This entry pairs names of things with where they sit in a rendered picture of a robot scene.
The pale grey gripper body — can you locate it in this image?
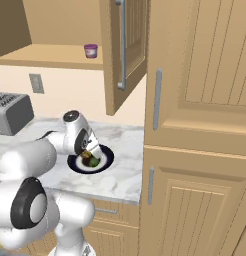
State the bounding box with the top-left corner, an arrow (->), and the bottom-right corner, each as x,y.
88,133 -> 104,159

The green avocado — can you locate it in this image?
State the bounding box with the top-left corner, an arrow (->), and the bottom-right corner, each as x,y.
88,157 -> 101,168

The dark blue plate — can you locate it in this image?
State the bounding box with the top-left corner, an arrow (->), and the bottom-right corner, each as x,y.
67,143 -> 115,175

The wooden base cabinet door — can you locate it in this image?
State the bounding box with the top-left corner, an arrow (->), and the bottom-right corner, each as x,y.
82,224 -> 140,256

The purple jam jar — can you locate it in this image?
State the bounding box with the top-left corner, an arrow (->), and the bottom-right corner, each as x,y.
83,43 -> 99,60

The open wooden cabinet door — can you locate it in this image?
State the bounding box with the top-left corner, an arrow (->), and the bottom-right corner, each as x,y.
99,0 -> 151,117

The tall cabinet door with panel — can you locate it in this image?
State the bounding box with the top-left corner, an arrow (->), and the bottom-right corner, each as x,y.
138,145 -> 246,256

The large tall cabinet door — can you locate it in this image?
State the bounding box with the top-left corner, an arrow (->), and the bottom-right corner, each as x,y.
143,0 -> 246,157

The wooden drawer front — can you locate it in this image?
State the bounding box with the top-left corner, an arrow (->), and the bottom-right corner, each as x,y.
84,197 -> 141,228

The grey toaster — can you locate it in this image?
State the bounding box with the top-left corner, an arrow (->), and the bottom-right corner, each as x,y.
0,92 -> 36,137

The grey drawer handle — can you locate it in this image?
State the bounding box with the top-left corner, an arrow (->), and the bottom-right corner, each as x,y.
94,206 -> 119,215

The short grey door handle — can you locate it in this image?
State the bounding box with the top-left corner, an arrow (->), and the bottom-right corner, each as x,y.
146,165 -> 156,206

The long grey door handle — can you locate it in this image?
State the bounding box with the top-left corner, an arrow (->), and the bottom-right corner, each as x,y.
152,68 -> 163,132

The grey wall outlet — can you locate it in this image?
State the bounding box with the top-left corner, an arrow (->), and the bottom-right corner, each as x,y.
28,73 -> 46,95

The grey cabinet door handle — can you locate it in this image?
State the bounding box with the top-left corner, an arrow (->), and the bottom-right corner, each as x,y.
114,0 -> 127,92

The open wooden wall cabinet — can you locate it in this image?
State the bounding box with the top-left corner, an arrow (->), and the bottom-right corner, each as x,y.
0,0 -> 106,71

